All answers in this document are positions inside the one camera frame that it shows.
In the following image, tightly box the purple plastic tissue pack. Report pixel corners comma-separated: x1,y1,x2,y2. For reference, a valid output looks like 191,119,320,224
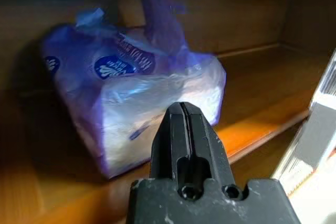
39,0,228,182

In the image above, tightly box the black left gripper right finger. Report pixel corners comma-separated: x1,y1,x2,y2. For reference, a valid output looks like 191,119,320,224
182,101,237,186

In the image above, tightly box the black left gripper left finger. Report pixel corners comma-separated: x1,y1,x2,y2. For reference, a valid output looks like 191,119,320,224
149,101,192,183

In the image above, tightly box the wooden cabinet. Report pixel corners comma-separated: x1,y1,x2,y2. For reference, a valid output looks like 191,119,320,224
0,0,336,224

